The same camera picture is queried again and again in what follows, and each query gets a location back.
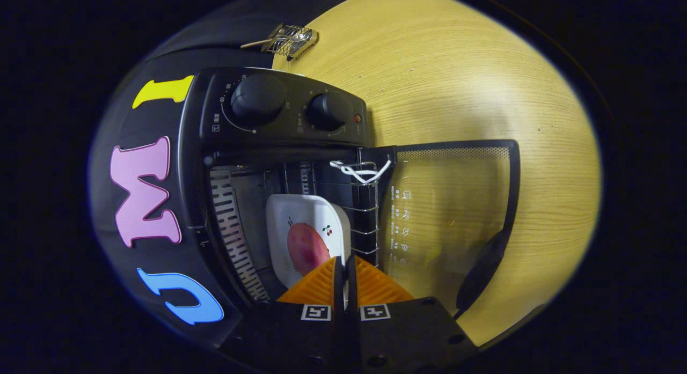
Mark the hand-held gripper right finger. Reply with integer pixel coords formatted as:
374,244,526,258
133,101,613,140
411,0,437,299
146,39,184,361
346,255,478,373

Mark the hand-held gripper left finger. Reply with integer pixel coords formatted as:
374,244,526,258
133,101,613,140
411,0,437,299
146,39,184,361
223,256,347,374

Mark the pink sweet potato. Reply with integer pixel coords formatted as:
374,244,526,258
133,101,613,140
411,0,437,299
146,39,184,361
287,222,332,277

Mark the white square plate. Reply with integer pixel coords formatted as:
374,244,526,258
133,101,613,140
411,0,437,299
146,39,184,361
266,194,352,290

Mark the black toaster oven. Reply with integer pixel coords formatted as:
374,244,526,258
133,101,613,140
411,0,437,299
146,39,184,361
177,67,521,353

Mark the wire mesh holder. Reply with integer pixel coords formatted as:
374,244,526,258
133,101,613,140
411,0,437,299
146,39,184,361
261,23,319,61

